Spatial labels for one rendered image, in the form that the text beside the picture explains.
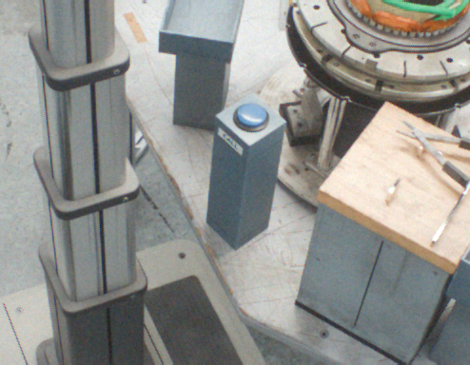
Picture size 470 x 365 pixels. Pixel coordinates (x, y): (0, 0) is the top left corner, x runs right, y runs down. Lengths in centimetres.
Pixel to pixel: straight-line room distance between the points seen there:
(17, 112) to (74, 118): 149
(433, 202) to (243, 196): 29
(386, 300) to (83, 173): 45
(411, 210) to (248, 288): 34
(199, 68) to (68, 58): 41
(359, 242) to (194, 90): 45
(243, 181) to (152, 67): 44
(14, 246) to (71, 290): 92
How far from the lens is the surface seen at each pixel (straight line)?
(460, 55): 149
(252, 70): 184
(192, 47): 150
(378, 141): 139
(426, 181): 136
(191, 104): 170
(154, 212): 260
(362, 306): 147
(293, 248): 161
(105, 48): 128
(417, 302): 140
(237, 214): 152
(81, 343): 177
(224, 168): 148
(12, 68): 293
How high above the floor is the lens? 210
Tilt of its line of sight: 52 degrees down
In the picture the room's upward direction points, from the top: 7 degrees clockwise
